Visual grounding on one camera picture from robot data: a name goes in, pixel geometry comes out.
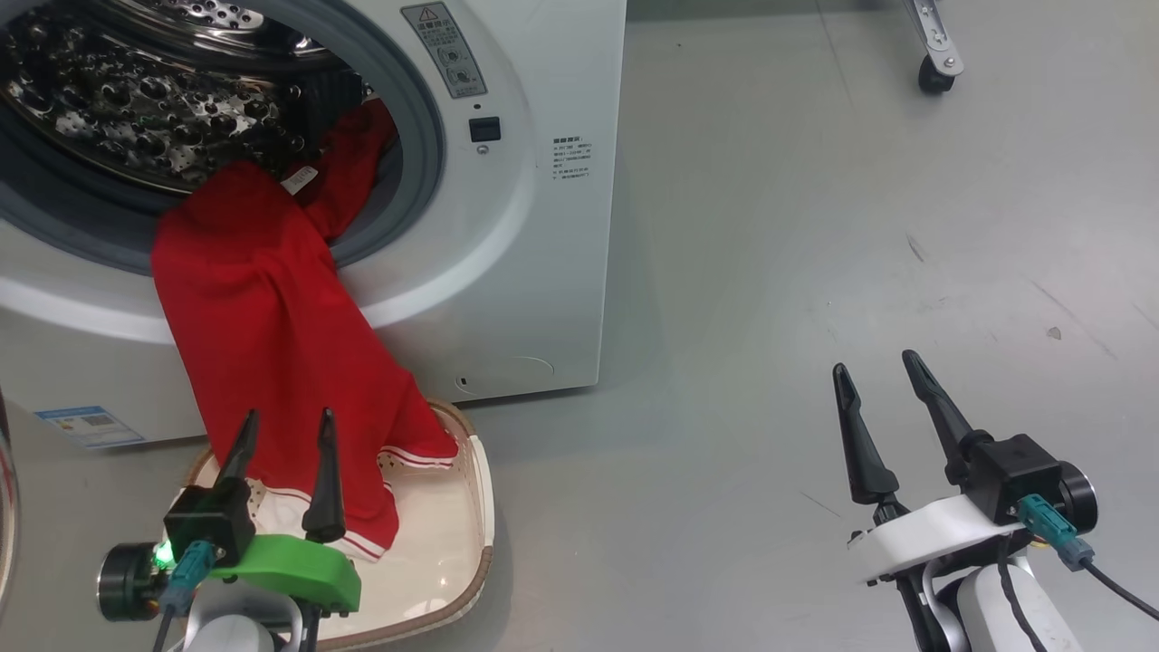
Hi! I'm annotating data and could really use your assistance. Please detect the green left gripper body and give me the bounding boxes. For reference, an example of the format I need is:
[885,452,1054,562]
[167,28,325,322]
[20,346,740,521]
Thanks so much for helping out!
[208,532,363,618]

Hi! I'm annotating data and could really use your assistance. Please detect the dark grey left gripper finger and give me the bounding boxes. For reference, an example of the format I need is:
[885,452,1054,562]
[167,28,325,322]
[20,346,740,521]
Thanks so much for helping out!
[301,407,349,546]
[214,408,262,487]

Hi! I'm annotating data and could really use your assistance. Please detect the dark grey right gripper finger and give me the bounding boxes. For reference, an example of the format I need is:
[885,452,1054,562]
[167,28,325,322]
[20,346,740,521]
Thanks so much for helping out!
[901,350,972,487]
[831,362,902,507]

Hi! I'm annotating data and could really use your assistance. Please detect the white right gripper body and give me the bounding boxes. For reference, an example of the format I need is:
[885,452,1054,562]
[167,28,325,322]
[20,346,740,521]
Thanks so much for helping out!
[847,494,1033,587]

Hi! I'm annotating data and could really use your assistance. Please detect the red garment white stripes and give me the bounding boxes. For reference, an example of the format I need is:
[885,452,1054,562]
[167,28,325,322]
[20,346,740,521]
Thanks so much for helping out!
[150,97,461,564]

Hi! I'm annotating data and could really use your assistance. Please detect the grey glass washing machine door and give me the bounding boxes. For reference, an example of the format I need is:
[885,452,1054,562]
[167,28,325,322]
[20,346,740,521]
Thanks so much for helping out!
[0,388,21,626]

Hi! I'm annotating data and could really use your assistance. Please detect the cream perforated laundry basket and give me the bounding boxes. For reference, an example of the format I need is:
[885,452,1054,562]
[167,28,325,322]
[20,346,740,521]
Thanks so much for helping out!
[184,398,497,652]

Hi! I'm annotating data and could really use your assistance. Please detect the white washing machine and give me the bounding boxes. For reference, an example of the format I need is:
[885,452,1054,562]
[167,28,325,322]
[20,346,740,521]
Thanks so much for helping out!
[0,0,628,451]

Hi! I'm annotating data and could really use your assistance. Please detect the black right cable teal connector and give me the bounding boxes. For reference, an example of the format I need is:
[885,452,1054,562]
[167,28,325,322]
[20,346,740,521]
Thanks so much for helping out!
[1014,494,1159,626]

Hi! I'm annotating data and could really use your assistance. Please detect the metal caster leg bracket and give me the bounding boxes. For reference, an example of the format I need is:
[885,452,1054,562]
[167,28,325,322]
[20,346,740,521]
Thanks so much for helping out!
[904,0,966,96]

